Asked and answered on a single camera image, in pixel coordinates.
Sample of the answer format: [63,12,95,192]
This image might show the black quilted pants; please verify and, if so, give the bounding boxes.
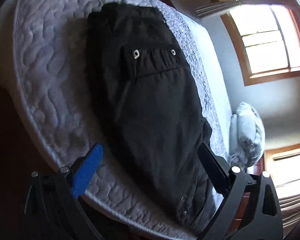
[86,3,216,234]

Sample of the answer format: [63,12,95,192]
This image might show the folded grey blue duvet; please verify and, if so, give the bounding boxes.
[228,102,266,171]

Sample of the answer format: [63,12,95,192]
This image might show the dark red wooden headboard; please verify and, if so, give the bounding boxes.
[228,156,264,233]

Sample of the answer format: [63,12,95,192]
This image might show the wooden framed headboard window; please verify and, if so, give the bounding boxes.
[264,143,300,187]

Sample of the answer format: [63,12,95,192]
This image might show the grey headboard window curtain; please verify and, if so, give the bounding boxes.
[279,194,300,231]

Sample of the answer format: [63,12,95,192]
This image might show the light blue bed sheet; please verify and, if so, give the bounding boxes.
[184,17,232,158]

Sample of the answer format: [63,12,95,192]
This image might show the grey patterned quilted bedspread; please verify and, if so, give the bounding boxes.
[0,0,228,240]

